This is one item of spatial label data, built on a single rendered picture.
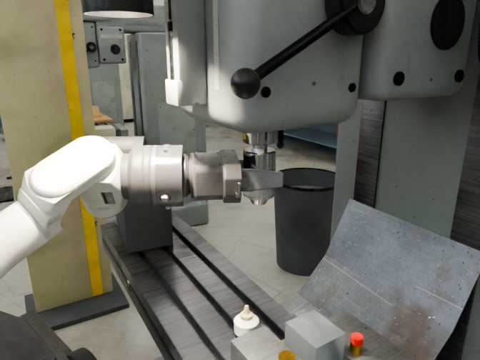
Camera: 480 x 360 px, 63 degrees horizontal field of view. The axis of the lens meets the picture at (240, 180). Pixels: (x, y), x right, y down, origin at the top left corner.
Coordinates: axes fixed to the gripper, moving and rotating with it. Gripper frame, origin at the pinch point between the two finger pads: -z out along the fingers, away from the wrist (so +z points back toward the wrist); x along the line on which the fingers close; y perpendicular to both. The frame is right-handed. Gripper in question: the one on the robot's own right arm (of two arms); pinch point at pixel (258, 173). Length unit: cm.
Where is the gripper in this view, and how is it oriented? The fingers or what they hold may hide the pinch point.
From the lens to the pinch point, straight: 58.0
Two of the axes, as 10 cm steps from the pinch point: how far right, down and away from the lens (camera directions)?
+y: -0.1, 9.5, 3.0
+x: -1.0, -3.0, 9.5
